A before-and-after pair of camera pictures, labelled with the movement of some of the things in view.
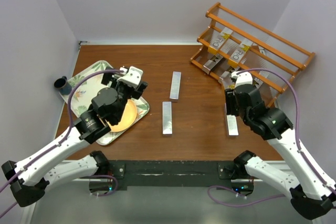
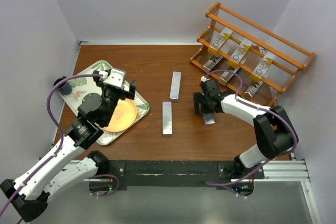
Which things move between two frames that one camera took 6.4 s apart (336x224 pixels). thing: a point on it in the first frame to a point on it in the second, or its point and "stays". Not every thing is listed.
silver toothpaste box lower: x=167 y=118 stays
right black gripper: x=230 y=99 to x=198 y=98
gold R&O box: x=214 y=46 stays
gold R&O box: x=239 y=52 stays
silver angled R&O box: x=209 y=64 stays
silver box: x=231 y=123 to x=209 y=119
